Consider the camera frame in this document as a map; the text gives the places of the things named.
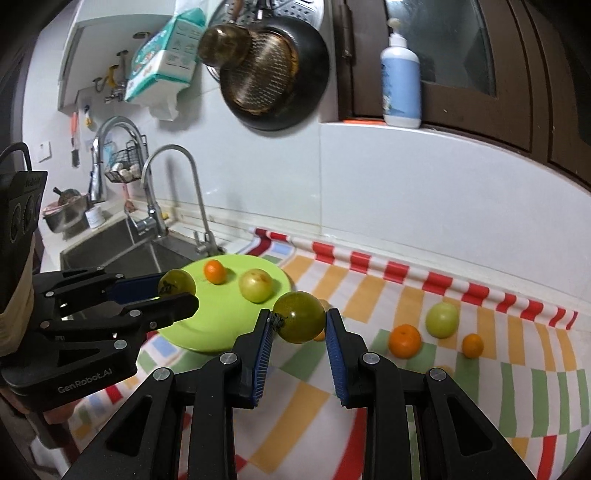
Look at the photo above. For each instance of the slim gooseneck faucet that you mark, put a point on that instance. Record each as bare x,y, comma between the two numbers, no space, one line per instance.
196,194

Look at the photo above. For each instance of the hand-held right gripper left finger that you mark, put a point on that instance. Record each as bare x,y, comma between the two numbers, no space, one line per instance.
263,360

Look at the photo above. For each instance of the metal bowl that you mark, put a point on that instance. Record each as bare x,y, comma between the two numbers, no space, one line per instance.
64,219

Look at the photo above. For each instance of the small brass saucepan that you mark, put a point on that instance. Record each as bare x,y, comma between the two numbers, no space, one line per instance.
226,44

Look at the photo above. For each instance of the colourful checked tablecloth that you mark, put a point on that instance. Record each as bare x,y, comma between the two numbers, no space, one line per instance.
415,406

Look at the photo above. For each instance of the green white tissue pack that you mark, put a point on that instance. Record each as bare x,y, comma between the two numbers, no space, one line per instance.
166,50

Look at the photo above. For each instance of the spotted yellow-green fruit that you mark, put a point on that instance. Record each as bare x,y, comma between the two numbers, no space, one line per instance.
255,285

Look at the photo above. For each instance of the black frying pan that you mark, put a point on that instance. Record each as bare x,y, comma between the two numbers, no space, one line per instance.
277,78

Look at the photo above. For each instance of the dark brown window frame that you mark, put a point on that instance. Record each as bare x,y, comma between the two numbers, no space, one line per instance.
461,110

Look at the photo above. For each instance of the stainless steel sink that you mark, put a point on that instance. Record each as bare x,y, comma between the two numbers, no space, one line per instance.
106,249

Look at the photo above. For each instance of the round green fruit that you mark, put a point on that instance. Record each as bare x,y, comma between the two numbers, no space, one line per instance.
442,319

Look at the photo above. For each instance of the small green tomato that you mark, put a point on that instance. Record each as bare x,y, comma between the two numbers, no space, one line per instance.
178,281
300,318

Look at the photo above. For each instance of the white wall socket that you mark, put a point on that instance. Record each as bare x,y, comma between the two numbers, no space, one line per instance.
45,151

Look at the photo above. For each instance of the white plastic bag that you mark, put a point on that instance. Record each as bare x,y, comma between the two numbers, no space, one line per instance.
164,105

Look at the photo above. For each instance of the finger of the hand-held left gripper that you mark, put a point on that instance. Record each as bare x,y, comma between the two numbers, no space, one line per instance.
157,311
134,288

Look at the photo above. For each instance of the garlic bulbs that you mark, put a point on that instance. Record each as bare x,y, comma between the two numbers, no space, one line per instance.
124,169

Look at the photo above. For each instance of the large chrome faucet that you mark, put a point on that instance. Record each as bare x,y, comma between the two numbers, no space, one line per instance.
98,157

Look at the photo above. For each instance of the wall tap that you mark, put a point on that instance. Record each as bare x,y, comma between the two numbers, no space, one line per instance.
117,76

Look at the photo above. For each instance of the round metal steamer plate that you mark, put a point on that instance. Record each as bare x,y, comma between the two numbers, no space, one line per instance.
288,10

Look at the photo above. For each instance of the white pump bottle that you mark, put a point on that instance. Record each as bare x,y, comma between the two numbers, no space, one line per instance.
400,78

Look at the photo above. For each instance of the small orange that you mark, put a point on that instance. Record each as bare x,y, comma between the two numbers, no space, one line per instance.
319,336
405,341
473,346
214,271

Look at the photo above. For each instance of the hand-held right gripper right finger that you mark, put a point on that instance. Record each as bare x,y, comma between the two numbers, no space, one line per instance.
337,364

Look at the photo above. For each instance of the green plate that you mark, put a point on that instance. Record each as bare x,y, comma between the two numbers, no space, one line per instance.
217,318

